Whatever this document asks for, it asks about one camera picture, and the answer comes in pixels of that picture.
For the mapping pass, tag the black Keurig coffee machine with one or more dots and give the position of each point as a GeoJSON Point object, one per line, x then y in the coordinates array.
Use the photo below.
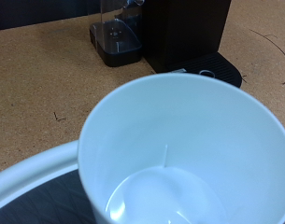
{"type": "Point", "coordinates": [179, 31]}

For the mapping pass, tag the white two-tier turntable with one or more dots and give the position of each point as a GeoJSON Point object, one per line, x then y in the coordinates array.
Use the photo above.
{"type": "Point", "coordinates": [33, 186]}

